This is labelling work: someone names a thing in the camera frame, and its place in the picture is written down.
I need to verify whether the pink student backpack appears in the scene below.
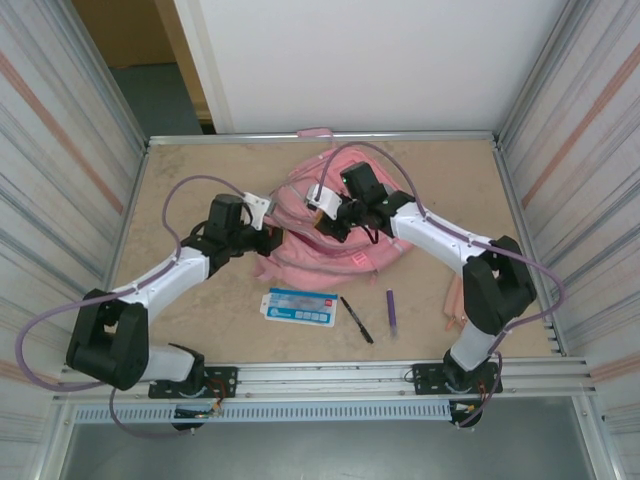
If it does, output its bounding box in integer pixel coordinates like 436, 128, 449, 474
249, 128, 407, 289

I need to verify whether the blue white stationery pack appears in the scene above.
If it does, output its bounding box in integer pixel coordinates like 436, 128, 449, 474
261, 287, 339, 329

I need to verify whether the purple pen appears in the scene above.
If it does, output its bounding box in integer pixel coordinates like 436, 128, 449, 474
384, 288, 401, 337

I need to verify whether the black pen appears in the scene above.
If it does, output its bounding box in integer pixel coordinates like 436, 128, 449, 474
339, 296, 375, 345

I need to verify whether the brown wooden door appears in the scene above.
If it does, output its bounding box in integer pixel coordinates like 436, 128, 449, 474
72, 0, 214, 124

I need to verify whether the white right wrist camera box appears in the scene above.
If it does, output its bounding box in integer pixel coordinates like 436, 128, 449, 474
305, 183, 345, 220

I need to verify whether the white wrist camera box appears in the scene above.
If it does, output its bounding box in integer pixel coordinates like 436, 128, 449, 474
305, 183, 345, 220
242, 192, 276, 231

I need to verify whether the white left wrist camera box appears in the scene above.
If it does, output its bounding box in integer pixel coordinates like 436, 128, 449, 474
242, 192, 276, 231

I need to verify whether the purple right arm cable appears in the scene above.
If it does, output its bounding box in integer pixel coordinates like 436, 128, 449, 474
319, 142, 567, 429

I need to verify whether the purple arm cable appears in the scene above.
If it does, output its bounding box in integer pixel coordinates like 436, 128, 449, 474
14, 174, 251, 440
319, 142, 567, 429

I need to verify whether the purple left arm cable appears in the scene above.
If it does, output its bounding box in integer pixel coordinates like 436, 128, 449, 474
14, 174, 251, 440

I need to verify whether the aluminium table edge rail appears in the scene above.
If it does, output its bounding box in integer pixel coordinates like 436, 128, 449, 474
146, 130, 501, 147

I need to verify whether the aluminium side rail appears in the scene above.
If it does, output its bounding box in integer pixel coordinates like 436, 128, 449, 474
492, 139, 567, 357
85, 142, 151, 364

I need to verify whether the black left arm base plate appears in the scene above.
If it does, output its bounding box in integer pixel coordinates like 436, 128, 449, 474
148, 366, 239, 400

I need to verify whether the wide aluminium mounting rail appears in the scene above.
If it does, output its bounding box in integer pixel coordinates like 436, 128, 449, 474
57, 357, 599, 401

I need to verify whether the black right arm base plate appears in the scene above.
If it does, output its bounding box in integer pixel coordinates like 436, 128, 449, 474
410, 363, 504, 397

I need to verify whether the slotted grey cable duct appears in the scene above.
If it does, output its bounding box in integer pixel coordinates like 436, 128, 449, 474
73, 402, 451, 425

